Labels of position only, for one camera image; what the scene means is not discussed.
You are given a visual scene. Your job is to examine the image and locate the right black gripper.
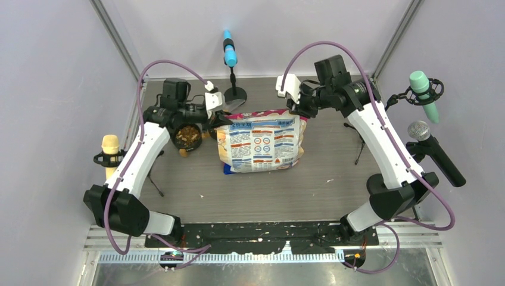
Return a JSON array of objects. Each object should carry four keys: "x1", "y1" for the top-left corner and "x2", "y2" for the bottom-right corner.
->
[{"x1": 287, "y1": 82, "x2": 332, "y2": 119}]

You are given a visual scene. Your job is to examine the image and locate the colourful pet food bag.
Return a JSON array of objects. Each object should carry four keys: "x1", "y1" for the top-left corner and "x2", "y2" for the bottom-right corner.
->
[{"x1": 216, "y1": 109, "x2": 307, "y2": 175}]

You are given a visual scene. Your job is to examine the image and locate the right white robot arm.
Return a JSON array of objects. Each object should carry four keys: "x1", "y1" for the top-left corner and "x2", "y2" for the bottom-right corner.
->
[{"x1": 276, "y1": 55, "x2": 439, "y2": 245}]

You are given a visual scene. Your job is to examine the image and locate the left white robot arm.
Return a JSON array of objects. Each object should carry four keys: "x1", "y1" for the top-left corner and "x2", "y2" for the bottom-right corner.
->
[{"x1": 83, "y1": 79, "x2": 231, "y2": 247}]

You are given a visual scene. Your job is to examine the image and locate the round black pet bowl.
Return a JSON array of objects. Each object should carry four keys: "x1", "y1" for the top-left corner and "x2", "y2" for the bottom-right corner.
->
[{"x1": 207, "y1": 128, "x2": 217, "y2": 140}]

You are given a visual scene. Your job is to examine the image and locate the cat-ear black pet bowl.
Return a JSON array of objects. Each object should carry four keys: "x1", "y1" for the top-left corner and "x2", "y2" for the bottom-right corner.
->
[{"x1": 172, "y1": 123, "x2": 210, "y2": 157}]

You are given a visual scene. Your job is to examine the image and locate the blue microphone on stand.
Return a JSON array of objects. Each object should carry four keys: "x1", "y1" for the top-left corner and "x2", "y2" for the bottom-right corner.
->
[{"x1": 223, "y1": 29, "x2": 247, "y2": 102}]

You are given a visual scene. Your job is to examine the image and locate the round black stand base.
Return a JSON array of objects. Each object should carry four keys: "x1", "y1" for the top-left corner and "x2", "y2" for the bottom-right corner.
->
[{"x1": 366, "y1": 173, "x2": 387, "y2": 195}]

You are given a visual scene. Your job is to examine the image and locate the yellow microphone on tripod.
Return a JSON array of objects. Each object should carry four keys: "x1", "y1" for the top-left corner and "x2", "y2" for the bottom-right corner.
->
[{"x1": 93, "y1": 134, "x2": 164, "y2": 197}]

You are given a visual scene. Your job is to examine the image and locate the grey black handheld microphone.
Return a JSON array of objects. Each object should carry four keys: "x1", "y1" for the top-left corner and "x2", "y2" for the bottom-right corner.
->
[{"x1": 406, "y1": 120, "x2": 467, "y2": 188}]

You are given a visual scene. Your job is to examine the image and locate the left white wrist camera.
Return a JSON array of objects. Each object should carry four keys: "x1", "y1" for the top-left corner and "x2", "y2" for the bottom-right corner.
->
[{"x1": 204, "y1": 81, "x2": 225, "y2": 112}]

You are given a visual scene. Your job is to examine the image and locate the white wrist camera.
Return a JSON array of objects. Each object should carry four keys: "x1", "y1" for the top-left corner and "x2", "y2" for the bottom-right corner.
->
[
  {"x1": 204, "y1": 81, "x2": 225, "y2": 112},
  {"x1": 276, "y1": 73, "x2": 301, "y2": 103}
]

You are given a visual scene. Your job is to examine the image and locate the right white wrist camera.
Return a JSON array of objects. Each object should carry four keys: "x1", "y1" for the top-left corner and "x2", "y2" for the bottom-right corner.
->
[{"x1": 276, "y1": 73, "x2": 301, "y2": 103}]

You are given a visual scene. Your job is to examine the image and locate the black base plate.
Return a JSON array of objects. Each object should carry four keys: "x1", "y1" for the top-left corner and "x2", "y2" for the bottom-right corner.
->
[{"x1": 145, "y1": 221, "x2": 379, "y2": 254}]

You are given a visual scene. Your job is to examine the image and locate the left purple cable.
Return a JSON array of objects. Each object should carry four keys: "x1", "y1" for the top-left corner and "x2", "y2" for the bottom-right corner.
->
[{"x1": 103, "y1": 59, "x2": 214, "y2": 271}]

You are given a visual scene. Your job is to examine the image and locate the purple cable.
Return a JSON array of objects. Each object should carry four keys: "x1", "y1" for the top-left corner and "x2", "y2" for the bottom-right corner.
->
[
  {"x1": 280, "y1": 41, "x2": 456, "y2": 275},
  {"x1": 103, "y1": 59, "x2": 214, "y2": 271}
]

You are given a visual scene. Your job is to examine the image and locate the green microphone with shock mount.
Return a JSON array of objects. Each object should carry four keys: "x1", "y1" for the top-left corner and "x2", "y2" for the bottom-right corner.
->
[{"x1": 385, "y1": 70, "x2": 445, "y2": 124}]

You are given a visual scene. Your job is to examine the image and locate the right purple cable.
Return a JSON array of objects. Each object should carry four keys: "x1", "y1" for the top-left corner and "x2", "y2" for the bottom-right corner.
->
[{"x1": 280, "y1": 41, "x2": 456, "y2": 275}]

